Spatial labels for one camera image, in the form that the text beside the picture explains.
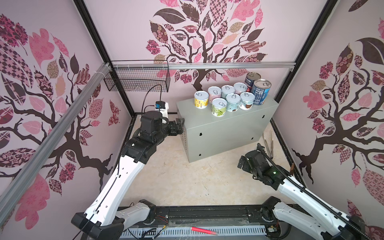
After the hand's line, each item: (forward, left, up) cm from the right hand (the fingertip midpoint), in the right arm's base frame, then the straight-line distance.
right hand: (245, 161), depth 81 cm
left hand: (+8, +36, +24) cm, 45 cm away
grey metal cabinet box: (+5, +23, +17) cm, 29 cm away
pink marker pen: (-30, +24, -11) cm, 40 cm away
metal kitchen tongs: (+10, -22, -11) cm, 26 cm away
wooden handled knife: (+1, -33, -14) cm, 36 cm away
